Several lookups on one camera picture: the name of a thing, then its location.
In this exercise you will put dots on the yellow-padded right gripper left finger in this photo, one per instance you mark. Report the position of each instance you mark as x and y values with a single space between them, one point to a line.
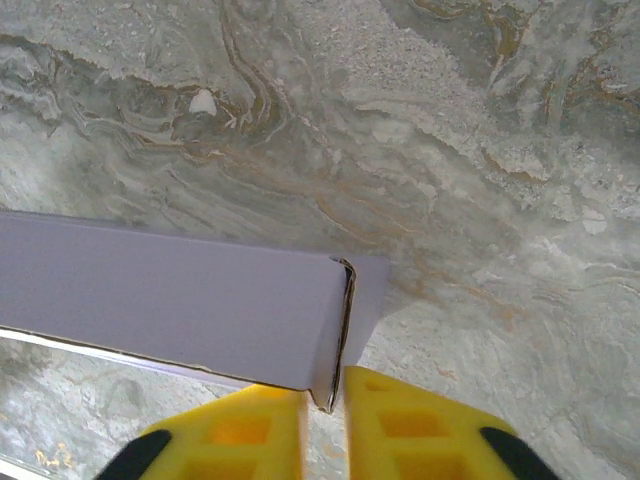
225 440

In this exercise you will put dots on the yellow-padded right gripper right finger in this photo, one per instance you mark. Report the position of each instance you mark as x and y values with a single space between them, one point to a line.
425 440

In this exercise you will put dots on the lilac and white paper box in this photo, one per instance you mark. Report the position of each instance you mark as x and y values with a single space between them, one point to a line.
175 300

